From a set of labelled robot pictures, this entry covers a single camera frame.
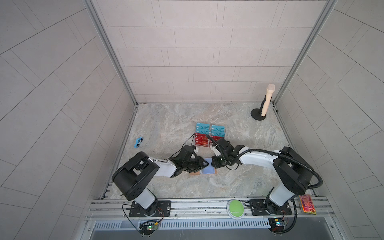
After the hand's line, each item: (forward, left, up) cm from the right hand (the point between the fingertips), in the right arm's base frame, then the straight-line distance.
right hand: (210, 166), depth 86 cm
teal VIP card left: (+20, +2, +10) cm, 22 cm away
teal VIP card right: (+18, -6, +9) cm, 21 cm away
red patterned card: (-22, -44, +1) cm, 49 cm away
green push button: (-22, -9, +2) cm, 24 cm away
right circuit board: (-29, -27, -1) cm, 40 cm away
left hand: (-1, 0, +3) cm, 3 cm away
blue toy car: (+17, +44, +5) cm, 47 cm away
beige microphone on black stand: (+30, -37, +9) cm, 48 cm away
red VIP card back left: (+17, +4, +6) cm, 18 cm away
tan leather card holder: (-4, +8, +2) cm, 9 cm away
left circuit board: (-27, +31, +3) cm, 41 cm away
